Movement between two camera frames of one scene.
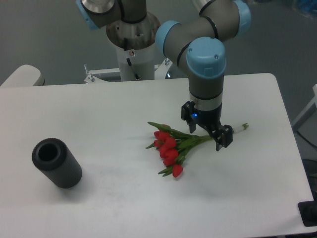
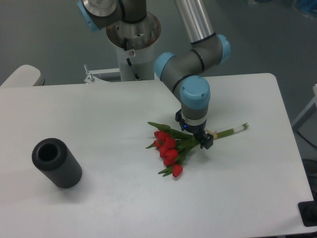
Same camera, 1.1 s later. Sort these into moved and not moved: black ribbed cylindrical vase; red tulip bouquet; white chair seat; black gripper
Moved: black gripper
Not moved: red tulip bouquet; white chair seat; black ribbed cylindrical vase
